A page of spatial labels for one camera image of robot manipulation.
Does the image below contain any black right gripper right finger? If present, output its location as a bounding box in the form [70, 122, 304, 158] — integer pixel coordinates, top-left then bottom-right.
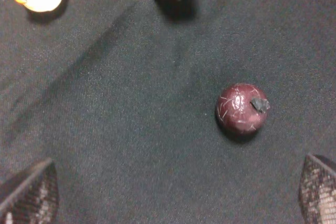
[298, 154, 335, 223]

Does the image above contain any black table cloth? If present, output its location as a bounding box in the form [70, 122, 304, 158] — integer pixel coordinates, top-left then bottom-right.
[1, 0, 335, 223]

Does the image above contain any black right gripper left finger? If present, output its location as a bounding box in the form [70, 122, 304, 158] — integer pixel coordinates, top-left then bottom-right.
[1, 158, 59, 223]

